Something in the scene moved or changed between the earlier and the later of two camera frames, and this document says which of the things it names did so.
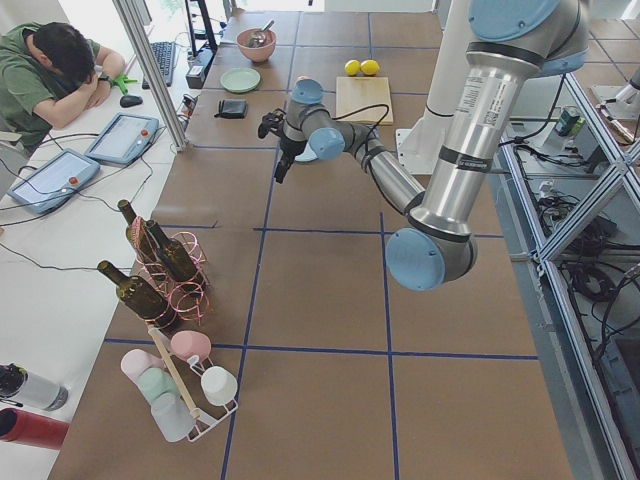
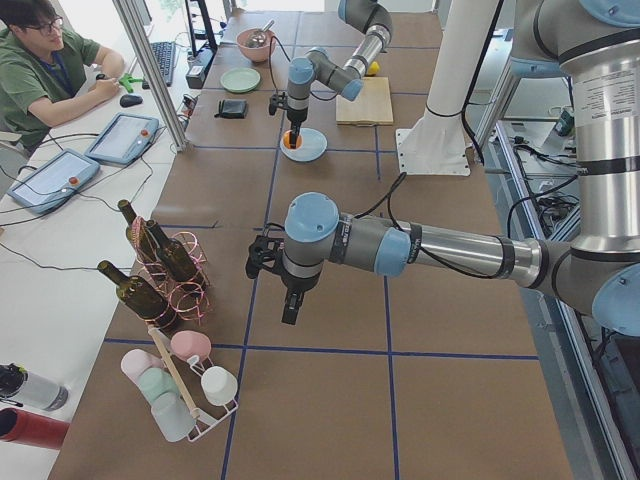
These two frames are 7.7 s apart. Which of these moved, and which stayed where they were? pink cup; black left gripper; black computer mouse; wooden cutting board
Moved: black left gripper
Stayed: black computer mouse; pink cup; wooden cutting board
